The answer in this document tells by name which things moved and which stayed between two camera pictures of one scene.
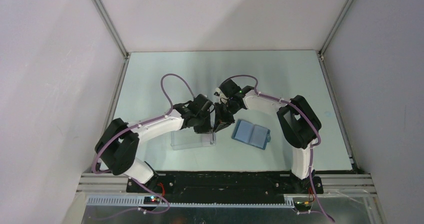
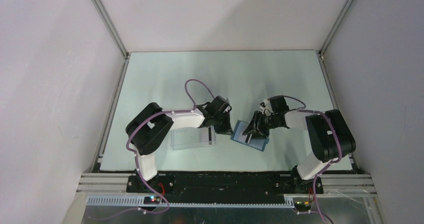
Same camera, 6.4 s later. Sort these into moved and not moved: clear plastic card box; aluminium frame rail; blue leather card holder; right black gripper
Moved: right black gripper
Not moved: aluminium frame rail; clear plastic card box; blue leather card holder
